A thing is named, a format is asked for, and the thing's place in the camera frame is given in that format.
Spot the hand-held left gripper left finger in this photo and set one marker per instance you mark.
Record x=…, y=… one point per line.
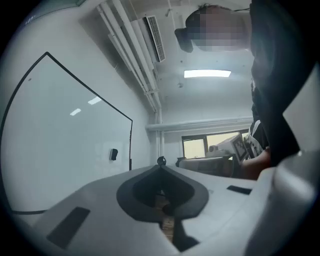
x=105, y=200

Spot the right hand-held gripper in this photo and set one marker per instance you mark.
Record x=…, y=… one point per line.
x=238, y=148

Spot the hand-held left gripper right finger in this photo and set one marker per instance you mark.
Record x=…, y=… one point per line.
x=225, y=205

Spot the person's right forearm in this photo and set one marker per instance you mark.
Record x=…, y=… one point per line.
x=255, y=167

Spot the black-framed whiteboard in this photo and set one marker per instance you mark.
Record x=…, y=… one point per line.
x=62, y=137

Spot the dark-framed window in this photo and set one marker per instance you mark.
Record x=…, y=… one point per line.
x=195, y=147

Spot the rectangular ceiling light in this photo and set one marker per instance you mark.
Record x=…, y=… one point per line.
x=207, y=73

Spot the black t-shirt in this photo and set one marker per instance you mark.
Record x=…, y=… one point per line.
x=275, y=75

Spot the round ceiling smoke detector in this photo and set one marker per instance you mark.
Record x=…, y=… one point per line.
x=180, y=85

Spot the person's head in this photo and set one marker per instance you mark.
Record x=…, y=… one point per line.
x=220, y=27

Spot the white pipe bundle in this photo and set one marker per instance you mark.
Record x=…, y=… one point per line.
x=130, y=50

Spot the white horizontal duct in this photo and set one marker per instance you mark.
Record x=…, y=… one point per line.
x=200, y=123

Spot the black head-worn camera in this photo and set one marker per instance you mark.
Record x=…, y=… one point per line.
x=183, y=40

